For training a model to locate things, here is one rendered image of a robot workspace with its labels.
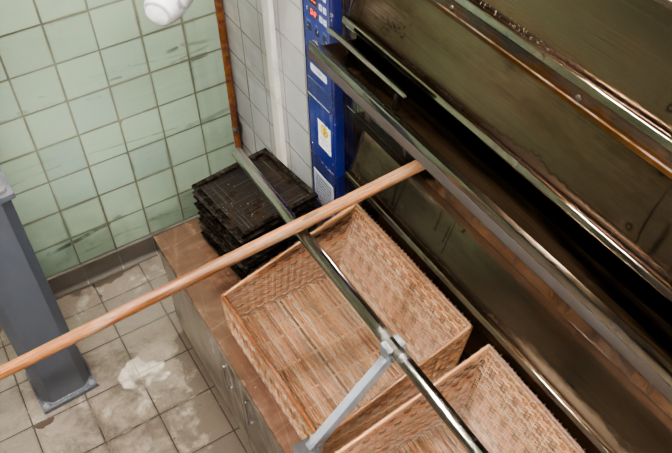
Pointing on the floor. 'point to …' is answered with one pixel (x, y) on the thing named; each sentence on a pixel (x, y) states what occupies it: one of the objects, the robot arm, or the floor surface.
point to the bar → (393, 350)
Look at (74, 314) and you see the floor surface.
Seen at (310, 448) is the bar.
